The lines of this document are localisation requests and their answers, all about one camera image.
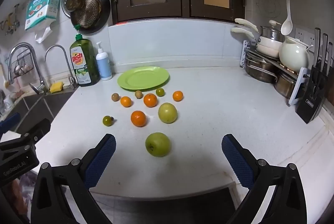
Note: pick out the black knife block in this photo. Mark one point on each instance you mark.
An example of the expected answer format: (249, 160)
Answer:
(311, 98)

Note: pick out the white wall outlet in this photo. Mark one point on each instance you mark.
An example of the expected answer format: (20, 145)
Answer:
(304, 35)

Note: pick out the white blue pump bottle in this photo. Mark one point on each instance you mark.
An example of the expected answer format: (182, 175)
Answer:
(103, 67)

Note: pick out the white pan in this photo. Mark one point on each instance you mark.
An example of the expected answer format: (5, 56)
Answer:
(268, 41)
(266, 51)

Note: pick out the yellow sponge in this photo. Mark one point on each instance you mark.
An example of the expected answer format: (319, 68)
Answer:
(56, 86)

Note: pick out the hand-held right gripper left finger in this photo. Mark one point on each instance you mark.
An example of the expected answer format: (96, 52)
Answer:
(100, 161)

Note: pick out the white pitcher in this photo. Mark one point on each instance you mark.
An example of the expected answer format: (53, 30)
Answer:
(293, 54)

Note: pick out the green white printed box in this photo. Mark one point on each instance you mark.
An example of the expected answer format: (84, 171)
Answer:
(41, 7)

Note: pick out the metal wall hooks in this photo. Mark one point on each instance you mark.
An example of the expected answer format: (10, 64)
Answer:
(10, 21)

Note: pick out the steel pot with lid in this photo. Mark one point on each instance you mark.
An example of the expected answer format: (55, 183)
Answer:
(271, 31)

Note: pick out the green dish soap bottle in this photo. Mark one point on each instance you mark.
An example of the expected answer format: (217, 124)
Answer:
(83, 64)

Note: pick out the dark sink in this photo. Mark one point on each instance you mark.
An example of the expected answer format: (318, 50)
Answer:
(39, 106)

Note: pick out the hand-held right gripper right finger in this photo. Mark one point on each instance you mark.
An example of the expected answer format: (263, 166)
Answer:
(238, 161)

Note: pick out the green apple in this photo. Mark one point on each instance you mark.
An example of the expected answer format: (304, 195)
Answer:
(158, 144)

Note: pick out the yellow-green pear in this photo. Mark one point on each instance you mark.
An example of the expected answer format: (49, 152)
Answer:
(167, 112)

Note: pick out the green tomato with stem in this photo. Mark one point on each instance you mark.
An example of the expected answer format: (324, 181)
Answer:
(107, 121)

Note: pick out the brass strainer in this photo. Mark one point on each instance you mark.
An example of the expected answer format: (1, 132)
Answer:
(90, 11)

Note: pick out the brown kiwi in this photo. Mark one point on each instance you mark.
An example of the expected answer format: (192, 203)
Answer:
(115, 97)
(138, 94)

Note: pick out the black frying pan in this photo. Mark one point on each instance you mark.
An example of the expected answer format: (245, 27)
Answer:
(104, 15)

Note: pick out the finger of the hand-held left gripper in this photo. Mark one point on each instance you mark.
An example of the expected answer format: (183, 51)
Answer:
(10, 121)
(39, 129)

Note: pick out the white ladle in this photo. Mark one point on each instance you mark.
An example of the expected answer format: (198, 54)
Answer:
(286, 27)

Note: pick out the tall chrome faucet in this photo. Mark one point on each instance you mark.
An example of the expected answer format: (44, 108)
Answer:
(39, 88)

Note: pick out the light orange mandarin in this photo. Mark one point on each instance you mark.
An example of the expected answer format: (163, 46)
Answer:
(125, 101)

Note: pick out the slim chrome faucet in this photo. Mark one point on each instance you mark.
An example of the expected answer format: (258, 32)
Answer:
(73, 82)

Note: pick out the green plate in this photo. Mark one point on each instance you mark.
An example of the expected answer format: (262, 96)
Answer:
(143, 79)

